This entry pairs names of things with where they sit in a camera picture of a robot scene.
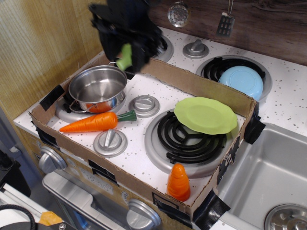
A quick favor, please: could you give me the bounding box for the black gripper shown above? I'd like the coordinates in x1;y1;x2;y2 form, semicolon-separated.
89;2;162;72

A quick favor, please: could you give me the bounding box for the green toy broccoli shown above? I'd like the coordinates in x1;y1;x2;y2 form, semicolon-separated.
116;44;132;71

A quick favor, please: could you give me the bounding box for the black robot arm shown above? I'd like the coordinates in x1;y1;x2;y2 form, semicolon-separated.
89;0;162;72

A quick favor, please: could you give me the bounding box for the small steel pan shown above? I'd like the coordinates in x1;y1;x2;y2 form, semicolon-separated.
69;65;128;114

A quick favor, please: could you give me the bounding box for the back left burner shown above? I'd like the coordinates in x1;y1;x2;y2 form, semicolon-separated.
153;35;174;62

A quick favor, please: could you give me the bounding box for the hanging metal strainer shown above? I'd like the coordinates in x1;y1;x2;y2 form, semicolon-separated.
167;0;190;28

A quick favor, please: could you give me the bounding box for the silver stovetop knob back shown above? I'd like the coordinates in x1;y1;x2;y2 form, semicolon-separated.
183;39;209;59

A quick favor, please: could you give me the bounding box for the silver stovetop knob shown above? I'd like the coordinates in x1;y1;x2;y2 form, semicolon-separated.
183;39;209;59
93;129;128;158
129;95;160;118

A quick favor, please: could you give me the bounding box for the silver stovetop knob centre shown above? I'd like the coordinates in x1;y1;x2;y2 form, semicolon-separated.
129;95;160;118

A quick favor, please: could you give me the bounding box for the orange toy carrot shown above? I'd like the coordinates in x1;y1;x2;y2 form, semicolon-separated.
59;110;137;133

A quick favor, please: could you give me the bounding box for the black back right burner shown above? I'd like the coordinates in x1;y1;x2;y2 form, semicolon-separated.
196;55;272;102

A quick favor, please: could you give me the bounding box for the black burner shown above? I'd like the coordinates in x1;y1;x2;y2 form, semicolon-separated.
144;110;233;179
56;93;94;123
196;55;272;102

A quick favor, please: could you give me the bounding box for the black front left burner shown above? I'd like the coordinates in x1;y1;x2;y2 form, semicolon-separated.
56;93;94;123

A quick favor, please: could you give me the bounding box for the hanging metal spatula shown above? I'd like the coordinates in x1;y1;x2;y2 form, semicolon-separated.
216;0;235;38

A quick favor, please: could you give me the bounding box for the silver stovetop knob front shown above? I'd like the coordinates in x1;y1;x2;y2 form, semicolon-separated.
93;129;128;158

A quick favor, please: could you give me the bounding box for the green plastic plate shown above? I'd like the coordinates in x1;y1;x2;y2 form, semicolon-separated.
174;97;237;135

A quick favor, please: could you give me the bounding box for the black front right burner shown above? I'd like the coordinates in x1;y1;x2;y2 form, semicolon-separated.
144;110;233;179

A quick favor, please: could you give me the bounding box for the cardboard fence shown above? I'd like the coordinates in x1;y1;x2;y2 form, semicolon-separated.
30;59;260;225

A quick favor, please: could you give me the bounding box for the light blue plastic bowl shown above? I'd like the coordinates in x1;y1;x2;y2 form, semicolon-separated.
218;66;263;101

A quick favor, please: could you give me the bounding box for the silver oven knob left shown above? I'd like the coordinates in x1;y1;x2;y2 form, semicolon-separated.
38;146;67;174

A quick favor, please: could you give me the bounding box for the silver oven knob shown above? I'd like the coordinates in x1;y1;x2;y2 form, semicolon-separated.
126;199;162;230
38;146;67;174

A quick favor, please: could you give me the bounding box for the orange cone toy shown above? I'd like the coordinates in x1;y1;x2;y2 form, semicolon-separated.
166;163;190;202

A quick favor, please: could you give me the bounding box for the silver oven knob right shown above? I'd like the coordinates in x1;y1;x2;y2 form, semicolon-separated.
126;199;162;230

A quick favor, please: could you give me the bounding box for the grey sink basin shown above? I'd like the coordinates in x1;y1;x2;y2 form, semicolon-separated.
218;124;307;230

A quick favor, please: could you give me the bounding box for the silver sink drain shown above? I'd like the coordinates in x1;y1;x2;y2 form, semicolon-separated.
263;204;307;230

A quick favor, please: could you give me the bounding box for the silver oven door handle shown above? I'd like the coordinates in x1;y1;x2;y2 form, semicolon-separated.
43;172;124;230

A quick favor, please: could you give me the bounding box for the black cable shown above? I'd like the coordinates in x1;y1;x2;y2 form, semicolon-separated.
0;204;36;230

